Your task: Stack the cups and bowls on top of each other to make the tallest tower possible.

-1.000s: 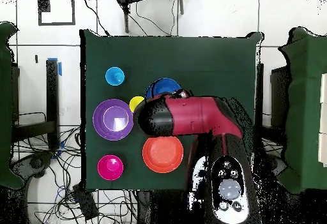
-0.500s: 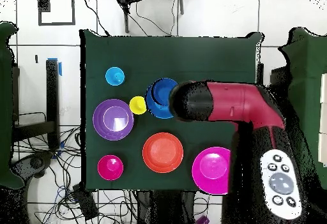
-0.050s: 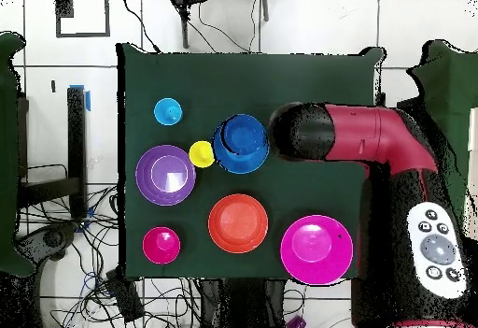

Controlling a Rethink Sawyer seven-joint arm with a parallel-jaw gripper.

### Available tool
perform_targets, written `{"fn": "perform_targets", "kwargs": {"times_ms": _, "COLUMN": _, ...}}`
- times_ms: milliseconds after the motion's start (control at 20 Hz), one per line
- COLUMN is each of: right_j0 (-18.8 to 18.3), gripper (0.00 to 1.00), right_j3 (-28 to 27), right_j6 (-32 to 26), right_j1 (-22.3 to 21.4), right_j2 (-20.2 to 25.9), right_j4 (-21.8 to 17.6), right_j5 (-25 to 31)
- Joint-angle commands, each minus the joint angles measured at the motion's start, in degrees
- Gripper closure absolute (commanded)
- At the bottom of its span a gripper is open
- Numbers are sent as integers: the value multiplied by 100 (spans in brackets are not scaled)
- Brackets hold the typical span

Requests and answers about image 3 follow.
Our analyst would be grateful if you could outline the light blue cup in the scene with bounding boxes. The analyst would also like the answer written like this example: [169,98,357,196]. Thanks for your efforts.
[153,97,184,126]

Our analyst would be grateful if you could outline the blue tape strip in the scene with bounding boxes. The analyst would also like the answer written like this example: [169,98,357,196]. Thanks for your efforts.
[69,84,91,112]

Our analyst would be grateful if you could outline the yellow cup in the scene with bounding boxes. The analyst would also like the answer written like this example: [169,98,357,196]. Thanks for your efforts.
[188,140,216,169]

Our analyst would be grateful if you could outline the large pink bowl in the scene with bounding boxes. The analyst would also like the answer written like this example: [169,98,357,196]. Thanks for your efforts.
[279,214,355,286]

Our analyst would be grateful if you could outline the dark square floor frame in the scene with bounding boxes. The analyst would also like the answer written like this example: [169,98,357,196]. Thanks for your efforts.
[54,0,111,38]

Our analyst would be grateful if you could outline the orange bowl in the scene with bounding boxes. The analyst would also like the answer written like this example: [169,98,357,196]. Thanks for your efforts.
[207,193,269,255]

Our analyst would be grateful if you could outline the black power strip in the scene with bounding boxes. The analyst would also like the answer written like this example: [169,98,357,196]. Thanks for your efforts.
[105,269,146,323]

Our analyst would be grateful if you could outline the dark green tablecloth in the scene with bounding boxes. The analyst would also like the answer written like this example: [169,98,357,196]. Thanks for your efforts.
[116,42,386,282]

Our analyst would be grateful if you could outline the white boxes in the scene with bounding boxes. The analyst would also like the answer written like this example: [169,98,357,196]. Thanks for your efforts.
[468,107,478,232]

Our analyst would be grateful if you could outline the black tripod stand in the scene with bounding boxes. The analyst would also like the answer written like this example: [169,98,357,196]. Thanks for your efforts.
[167,0,271,50]

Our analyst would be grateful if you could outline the large light blue bowl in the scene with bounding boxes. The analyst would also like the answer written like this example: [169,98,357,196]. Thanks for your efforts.
[212,121,270,175]

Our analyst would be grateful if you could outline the small dark blue bowl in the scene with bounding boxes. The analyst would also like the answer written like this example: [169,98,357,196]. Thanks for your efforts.
[219,113,270,156]

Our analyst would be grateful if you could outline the side table with green cloth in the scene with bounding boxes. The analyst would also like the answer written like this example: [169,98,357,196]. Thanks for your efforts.
[405,39,478,209]
[0,31,35,278]

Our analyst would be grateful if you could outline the small crimson bowl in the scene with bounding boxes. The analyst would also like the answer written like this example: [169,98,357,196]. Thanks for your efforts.
[142,226,181,265]

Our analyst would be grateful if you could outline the tangle of black cables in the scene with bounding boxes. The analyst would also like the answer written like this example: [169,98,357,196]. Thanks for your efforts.
[18,185,203,328]

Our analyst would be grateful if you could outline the black metal frame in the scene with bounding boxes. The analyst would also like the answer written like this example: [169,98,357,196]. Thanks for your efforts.
[16,86,89,221]

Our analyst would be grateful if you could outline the purple bowl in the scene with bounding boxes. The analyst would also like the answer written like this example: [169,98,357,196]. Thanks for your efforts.
[134,144,197,207]

